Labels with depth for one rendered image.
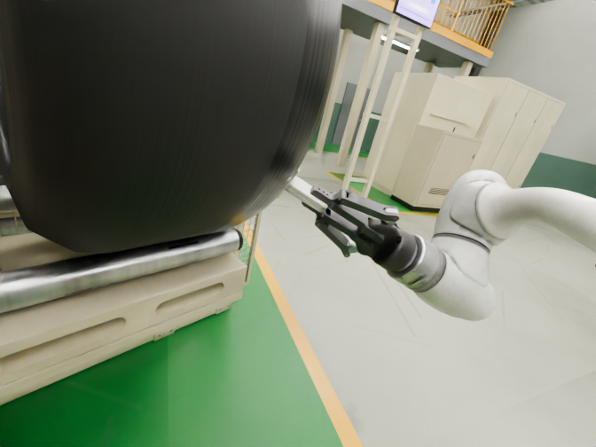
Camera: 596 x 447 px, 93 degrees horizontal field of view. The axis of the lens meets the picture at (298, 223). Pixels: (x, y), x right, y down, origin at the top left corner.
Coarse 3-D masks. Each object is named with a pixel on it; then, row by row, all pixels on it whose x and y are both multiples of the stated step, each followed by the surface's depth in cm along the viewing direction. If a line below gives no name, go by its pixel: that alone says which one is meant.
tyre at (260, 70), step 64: (0, 0) 18; (64, 0) 17; (128, 0) 18; (192, 0) 19; (256, 0) 23; (320, 0) 28; (0, 64) 21; (64, 64) 18; (128, 64) 19; (192, 64) 21; (256, 64) 25; (320, 64) 30; (0, 128) 45; (64, 128) 21; (128, 128) 21; (192, 128) 24; (256, 128) 28; (64, 192) 24; (128, 192) 25; (192, 192) 29; (256, 192) 36
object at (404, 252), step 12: (372, 228) 46; (384, 228) 46; (396, 228) 46; (372, 240) 48; (384, 240) 47; (396, 240) 47; (408, 240) 47; (360, 252) 50; (372, 252) 49; (384, 252) 48; (396, 252) 46; (408, 252) 46; (384, 264) 48; (396, 264) 47
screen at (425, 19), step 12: (396, 0) 326; (408, 0) 329; (420, 0) 334; (432, 0) 339; (396, 12) 330; (408, 12) 335; (420, 12) 341; (432, 12) 346; (420, 24) 347; (432, 24) 353
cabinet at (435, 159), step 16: (416, 128) 446; (432, 128) 419; (416, 144) 445; (432, 144) 418; (448, 144) 415; (464, 144) 427; (480, 144) 440; (416, 160) 443; (432, 160) 418; (448, 160) 429; (464, 160) 442; (400, 176) 472; (416, 176) 442; (432, 176) 432; (448, 176) 446; (400, 192) 471; (416, 192) 441; (432, 192) 448; (416, 208) 453; (432, 208) 468
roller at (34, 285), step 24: (192, 240) 47; (216, 240) 50; (240, 240) 53; (48, 264) 34; (72, 264) 35; (96, 264) 37; (120, 264) 39; (144, 264) 41; (168, 264) 44; (0, 288) 30; (24, 288) 32; (48, 288) 33; (72, 288) 35; (0, 312) 31
